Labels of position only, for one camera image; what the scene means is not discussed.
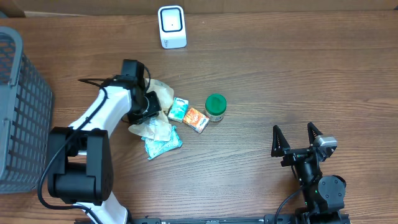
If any teal tissue pack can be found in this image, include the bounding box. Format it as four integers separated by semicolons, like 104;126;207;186
167;97;189;123

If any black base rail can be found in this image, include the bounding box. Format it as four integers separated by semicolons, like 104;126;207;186
74;214;352;224

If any green lid jar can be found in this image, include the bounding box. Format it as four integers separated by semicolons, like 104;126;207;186
205;93;227;122

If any orange tissue pack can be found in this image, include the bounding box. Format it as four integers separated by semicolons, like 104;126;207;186
183;108;210;133

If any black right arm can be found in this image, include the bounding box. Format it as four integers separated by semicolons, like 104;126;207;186
264;122;351;224

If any teal wipes packet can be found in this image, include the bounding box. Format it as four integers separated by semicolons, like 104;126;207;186
141;126;183;160

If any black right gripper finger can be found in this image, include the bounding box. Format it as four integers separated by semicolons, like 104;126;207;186
271;125;290;157
307;122;323;145

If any white barcode scanner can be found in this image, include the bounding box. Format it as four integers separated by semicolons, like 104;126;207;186
158;5;187;49

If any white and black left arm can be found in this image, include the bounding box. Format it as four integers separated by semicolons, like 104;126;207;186
37;59;161;223

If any clear plastic bag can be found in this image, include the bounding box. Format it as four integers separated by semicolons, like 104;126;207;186
128;79;174;141

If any grey plastic basket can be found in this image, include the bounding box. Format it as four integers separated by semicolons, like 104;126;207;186
1;26;55;194

